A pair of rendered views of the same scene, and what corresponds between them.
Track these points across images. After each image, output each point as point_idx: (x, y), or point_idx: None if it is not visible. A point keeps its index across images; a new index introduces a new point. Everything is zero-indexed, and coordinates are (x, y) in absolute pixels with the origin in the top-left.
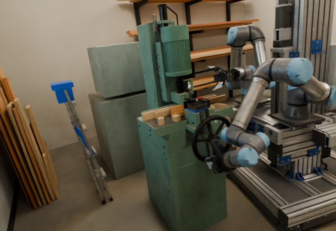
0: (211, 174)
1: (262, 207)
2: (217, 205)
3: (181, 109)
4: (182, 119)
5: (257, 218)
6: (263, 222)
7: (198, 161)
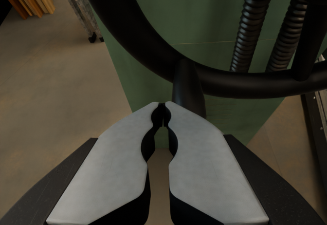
0: None
1: (325, 175)
2: (233, 132)
3: None
4: None
5: (300, 178)
6: (305, 192)
7: (215, 46)
